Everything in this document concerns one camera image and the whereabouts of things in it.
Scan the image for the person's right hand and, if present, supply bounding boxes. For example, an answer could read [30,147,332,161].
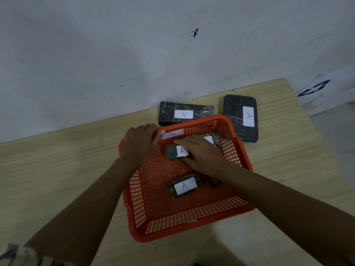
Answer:
[173,135,231,178]

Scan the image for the person's left hand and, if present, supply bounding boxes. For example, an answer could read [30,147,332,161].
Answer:
[121,123,166,170]

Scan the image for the small black labelled packet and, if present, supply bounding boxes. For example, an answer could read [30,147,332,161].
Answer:
[166,144,192,161]
[167,173,202,199]
[207,176,223,189]
[203,133,221,149]

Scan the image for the orange plastic mesh basket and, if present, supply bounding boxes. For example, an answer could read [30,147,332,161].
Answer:
[119,115,255,243]

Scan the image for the person's left forearm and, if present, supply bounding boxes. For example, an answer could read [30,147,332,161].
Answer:
[24,158,140,266]

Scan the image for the person's right forearm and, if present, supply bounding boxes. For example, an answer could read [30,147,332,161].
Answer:
[219,163,355,266]

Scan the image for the white paper label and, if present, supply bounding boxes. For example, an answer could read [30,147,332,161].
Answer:
[161,129,185,140]

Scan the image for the black rectangular labelled box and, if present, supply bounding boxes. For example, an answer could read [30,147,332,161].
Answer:
[158,101,214,127]

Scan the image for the black rounded labelled tray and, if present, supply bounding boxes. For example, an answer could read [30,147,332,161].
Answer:
[223,94,259,143]

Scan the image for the white sheet with black marks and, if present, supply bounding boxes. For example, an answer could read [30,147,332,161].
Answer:
[296,66,355,117]

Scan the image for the patterned grey sleeve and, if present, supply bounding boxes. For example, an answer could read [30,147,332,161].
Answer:
[0,243,76,266]

